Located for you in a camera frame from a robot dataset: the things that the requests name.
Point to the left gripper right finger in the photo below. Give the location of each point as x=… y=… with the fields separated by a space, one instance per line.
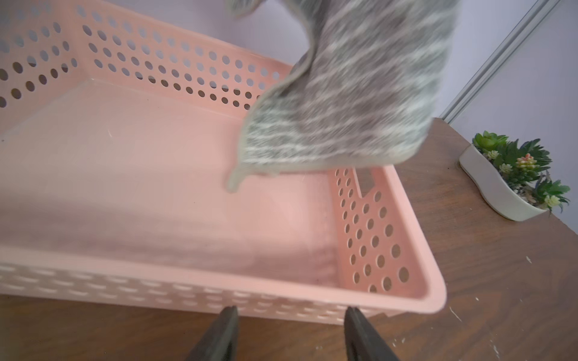
x=363 y=342

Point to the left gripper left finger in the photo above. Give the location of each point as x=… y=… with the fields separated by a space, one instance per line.
x=219 y=342

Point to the grey striped dishcloth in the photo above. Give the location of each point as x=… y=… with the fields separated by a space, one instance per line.
x=363 y=95

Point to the small succulent in white pot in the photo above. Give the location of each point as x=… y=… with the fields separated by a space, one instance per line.
x=513 y=177

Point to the pink perforated plastic basket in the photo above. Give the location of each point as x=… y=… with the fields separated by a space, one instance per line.
x=118 y=133

